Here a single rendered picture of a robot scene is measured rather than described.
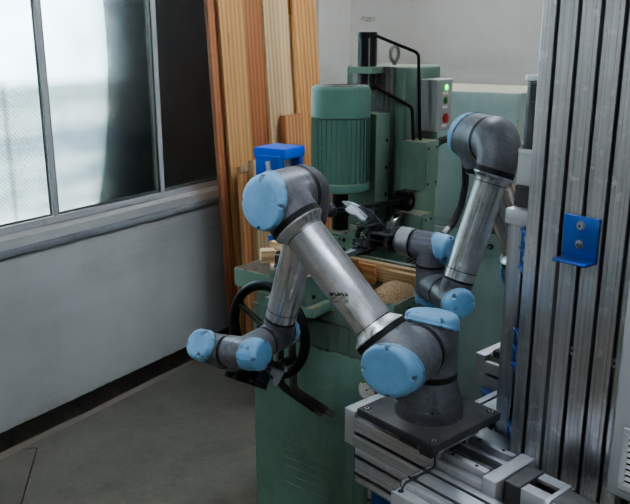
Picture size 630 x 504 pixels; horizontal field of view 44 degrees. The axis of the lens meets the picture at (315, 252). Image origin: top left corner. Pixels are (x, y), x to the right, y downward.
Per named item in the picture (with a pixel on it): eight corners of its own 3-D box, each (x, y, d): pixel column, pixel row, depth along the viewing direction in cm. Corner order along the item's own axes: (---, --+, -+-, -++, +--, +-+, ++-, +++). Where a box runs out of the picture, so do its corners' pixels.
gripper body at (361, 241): (351, 221, 206) (389, 228, 199) (369, 217, 213) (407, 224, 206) (349, 249, 208) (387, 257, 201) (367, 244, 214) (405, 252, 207)
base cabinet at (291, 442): (254, 522, 266) (250, 328, 247) (351, 452, 310) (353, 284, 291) (363, 575, 240) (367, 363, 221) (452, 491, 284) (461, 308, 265)
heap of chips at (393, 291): (366, 297, 218) (366, 285, 217) (392, 285, 228) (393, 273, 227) (393, 304, 212) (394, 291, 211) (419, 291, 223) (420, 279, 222)
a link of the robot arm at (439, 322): (467, 365, 169) (470, 306, 165) (441, 387, 158) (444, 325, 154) (417, 353, 175) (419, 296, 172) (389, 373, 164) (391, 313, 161)
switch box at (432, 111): (418, 130, 245) (420, 79, 240) (434, 128, 252) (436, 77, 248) (436, 132, 241) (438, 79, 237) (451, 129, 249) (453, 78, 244)
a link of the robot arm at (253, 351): (280, 329, 180) (243, 325, 187) (250, 344, 171) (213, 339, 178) (284, 361, 182) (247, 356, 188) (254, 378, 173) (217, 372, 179)
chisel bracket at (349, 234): (320, 258, 239) (320, 231, 236) (347, 248, 249) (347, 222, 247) (340, 262, 234) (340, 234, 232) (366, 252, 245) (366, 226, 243)
